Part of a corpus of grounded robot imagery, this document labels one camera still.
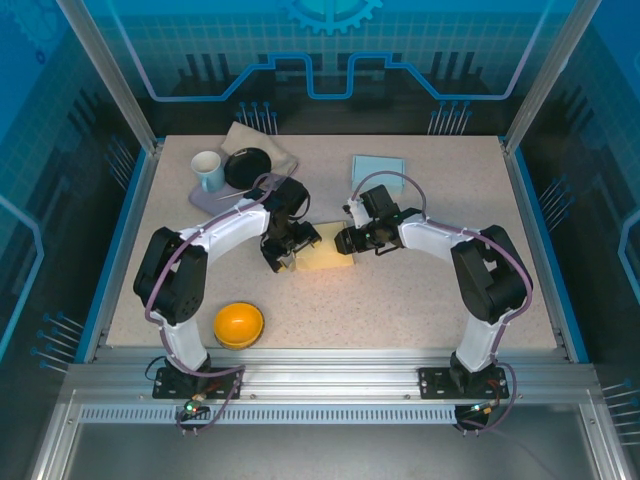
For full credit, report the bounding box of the aluminium mounting rail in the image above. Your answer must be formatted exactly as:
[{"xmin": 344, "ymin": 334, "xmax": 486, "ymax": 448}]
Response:
[{"xmin": 64, "ymin": 347, "xmax": 601, "ymax": 406}]

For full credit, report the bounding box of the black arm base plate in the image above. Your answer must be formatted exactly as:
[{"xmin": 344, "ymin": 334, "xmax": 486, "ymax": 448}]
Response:
[
  {"xmin": 152, "ymin": 365, "xmax": 246, "ymax": 401},
  {"xmin": 417, "ymin": 365, "xmax": 511, "ymax": 401}
]

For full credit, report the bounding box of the light blue mug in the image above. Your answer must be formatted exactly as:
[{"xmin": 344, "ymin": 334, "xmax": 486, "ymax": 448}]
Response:
[{"xmin": 190, "ymin": 149, "xmax": 227, "ymax": 194}]

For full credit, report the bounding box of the lavender plastic tray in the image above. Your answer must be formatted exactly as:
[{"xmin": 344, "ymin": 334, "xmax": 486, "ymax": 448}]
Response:
[{"xmin": 188, "ymin": 172, "xmax": 261, "ymax": 211}]

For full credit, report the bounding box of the beige cloth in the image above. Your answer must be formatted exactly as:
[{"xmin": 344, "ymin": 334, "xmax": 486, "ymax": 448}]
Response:
[{"xmin": 219, "ymin": 121, "xmax": 301, "ymax": 182}]

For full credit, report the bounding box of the aluminium side rail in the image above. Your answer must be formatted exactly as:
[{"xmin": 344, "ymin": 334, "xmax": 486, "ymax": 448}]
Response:
[
  {"xmin": 502, "ymin": 142, "xmax": 586, "ymax": 364},
  {"xmin": 82, "ymin": 139, "xmax": 166, "ymax": 364}
]

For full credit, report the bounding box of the teal paper box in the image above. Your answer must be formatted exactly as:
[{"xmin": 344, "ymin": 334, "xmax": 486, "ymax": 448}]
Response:
[{"xmin": 348, "ymin": 154, "xmax": 405, "ymax": 196}]

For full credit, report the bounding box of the silver metal fork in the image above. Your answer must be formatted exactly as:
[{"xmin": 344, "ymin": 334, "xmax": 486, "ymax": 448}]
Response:
[{"xmin": 216, "ymin": 185, "xmax": 256, "ymax": 202}]

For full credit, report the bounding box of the orange bowl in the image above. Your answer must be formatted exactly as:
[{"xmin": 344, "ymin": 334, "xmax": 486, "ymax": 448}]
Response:
[{"xmin": 213, "ymin": 302, "xmax": 265, "ymax": 351}]

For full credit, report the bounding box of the slotted grey cable duct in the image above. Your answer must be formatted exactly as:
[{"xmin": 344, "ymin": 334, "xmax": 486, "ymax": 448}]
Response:
[{"xmin": 78, "ymin": 403, "xmax": 461, "ymax": 427}]

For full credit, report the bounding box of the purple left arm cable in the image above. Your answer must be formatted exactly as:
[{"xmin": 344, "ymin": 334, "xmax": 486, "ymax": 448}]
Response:
[{"xmin": 143, "ymin": 172, "xmax": 289, "ymax": 436}]

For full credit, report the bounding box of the black round plate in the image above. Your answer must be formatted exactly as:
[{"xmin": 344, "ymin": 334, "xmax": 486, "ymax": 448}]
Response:
[{"xmin": 223, "ymin": 146, "xmax": 274, "ymax": 190}]

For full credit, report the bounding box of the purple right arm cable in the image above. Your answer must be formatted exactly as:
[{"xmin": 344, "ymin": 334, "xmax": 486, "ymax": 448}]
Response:
[{"xmin": 349, "ymin": 170, "xmax": 534, "ymax": 434}]

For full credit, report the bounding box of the yellow paper box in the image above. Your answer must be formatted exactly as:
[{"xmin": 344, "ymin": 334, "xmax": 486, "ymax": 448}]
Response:
[{"xmin": 294, "ymin": 221, "xmax": 357, "ymax": 272}]

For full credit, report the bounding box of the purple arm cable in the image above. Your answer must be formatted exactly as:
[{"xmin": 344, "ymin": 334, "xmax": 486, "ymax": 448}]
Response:
[
  {"xmin": 349, "ymin": 170, "xmax": 534, "ymax": 434},
  {"xmin": 143, "ymin": 172, "xmax": 289, "ymax": 436}
]

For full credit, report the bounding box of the aluminium frame post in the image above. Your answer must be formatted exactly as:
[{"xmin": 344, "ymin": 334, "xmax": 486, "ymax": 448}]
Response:
[
  {"xmin": 501, "ymin": 0, "xmax": 604, "ymax": 156},
  {"xmin": 55, "ymin": 0, "xmax": 165, "ymax": 156}
]

